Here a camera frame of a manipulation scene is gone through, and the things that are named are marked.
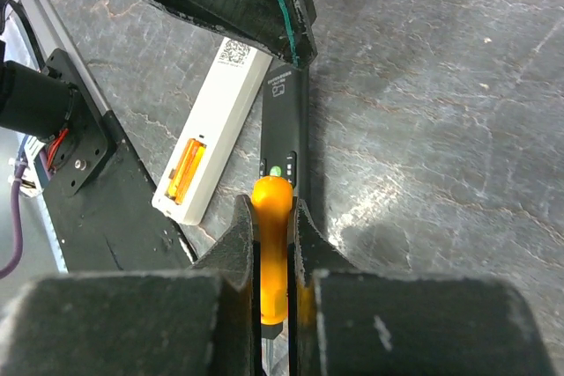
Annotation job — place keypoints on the orange battery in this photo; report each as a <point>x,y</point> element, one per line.
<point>183,162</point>
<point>190,172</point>

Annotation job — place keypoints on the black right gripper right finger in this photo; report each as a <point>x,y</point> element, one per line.
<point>345,321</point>

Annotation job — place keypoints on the black remote control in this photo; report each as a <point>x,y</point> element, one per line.
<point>284,149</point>

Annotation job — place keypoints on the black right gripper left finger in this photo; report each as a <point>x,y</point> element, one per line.
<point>204,320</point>

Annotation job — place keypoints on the white remote control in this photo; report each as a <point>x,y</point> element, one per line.
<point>215,120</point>

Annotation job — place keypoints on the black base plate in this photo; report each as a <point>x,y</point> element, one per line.
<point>99,197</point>

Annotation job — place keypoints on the orange handle screwdriver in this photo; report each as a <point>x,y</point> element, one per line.
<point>287,295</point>

